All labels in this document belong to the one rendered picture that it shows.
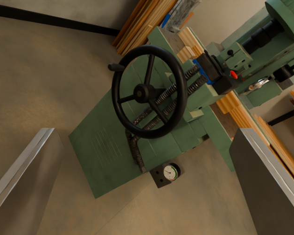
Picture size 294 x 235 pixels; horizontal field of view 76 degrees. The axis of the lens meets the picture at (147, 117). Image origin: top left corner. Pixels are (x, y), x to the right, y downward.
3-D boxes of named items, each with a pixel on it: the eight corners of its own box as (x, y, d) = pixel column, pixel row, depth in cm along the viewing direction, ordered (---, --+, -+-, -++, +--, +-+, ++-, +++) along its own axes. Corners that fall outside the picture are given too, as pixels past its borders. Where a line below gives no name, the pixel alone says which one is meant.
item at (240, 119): (187, 51, 83) (194, 44, 81) (189, 52, 85) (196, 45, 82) (265, 167, 70) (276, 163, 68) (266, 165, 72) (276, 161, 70)
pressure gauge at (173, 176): (157, 169, 74) (171, 162, 69) (162, 166, 77) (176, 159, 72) (164, 184, 73) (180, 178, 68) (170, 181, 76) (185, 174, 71)
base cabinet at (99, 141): (66, 135, 124) (129, 63, 83) (127, 122, 170) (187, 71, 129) (94, 200, 114) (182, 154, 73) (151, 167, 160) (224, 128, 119)
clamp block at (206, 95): (167, 75, 62) (187, 57, 57) (185, 77, 73) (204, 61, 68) (190, 114, 59) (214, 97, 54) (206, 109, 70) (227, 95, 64)
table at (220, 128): (130, 31, 69) (140, 17, 66) (172, 44, 93) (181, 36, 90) (223, 184, 56) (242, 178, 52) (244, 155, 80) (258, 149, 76)
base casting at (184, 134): (130, 63, 84) (143, 49, 78) (187, 71, 129) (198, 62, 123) (183, 154, 74) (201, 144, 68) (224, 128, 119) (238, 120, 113)
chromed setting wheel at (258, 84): (238, 91, 80) (267, 72, 73) (244, 91, 90) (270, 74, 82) (242, 97, 79) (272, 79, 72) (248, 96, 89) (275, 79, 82)
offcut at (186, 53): (176, 54, 70) (185, 45, 68) (180, 54, 74) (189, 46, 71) (183, 64, 70) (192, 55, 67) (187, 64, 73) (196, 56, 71)
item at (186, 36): (178, 34, 87) (186, 26, 84) (179, 35, 88) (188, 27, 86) (256, 150, 73) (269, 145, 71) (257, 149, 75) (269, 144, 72)
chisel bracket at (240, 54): (215, 57, 72) (235, 40, 67) (225, 61, 83) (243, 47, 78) (226, 72, 71) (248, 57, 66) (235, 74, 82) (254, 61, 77)
